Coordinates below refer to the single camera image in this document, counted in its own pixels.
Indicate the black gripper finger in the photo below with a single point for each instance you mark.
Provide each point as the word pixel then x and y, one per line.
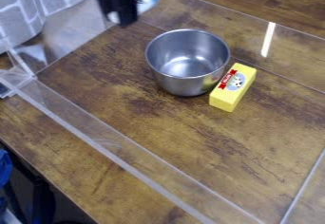
pixel 106 7
pixel 126 10

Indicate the silver metal pot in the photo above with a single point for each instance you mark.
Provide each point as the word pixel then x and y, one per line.
pixel 187 59

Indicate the blue object at edge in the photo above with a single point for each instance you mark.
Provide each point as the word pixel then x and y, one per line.
pixel 5 171

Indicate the yellow butter block toy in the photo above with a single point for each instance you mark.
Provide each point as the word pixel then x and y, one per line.
pixel 232 87

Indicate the clear acrylic barrier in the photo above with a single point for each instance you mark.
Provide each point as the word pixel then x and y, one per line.
pixel 146 158

